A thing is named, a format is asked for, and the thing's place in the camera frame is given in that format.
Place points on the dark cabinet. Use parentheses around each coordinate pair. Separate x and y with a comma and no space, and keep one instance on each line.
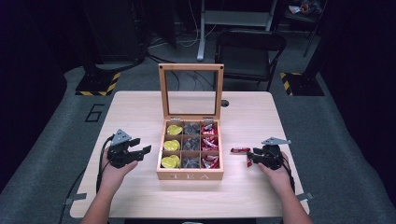
(115,31)

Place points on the red snack packet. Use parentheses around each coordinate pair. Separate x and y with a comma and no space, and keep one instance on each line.
(249,164)
(240,150)

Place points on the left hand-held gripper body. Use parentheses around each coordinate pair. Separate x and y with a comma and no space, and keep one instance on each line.
(120,155)

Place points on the grey tape strip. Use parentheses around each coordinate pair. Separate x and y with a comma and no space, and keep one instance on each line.
(305,196)
(76,197)

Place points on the dark side table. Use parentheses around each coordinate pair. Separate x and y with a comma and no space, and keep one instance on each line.
(303,12)

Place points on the black folding chair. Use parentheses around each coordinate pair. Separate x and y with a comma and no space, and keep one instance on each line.
(244,62)

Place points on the person's right hand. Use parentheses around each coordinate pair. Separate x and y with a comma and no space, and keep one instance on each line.
(280,177)

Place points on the person's left hand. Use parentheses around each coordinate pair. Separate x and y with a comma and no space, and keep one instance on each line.
(112,177)

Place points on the pile of red packets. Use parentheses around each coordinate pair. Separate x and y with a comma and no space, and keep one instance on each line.
(209,143)

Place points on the white desk frame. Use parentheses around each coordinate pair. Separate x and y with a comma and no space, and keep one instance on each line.
(233,18)

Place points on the pile of dark packets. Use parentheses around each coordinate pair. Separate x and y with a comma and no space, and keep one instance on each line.
(191,144)

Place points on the pile of yellow capsules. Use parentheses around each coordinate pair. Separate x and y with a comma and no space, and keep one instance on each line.
(172,145)

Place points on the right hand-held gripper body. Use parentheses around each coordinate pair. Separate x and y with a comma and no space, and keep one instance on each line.
(272,157)

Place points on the black yellow striped base plate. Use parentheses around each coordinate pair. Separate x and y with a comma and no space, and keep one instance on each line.
(96,84)
(303,84)

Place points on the wooden box with glass lid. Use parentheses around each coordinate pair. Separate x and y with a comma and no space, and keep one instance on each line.
(190,174)

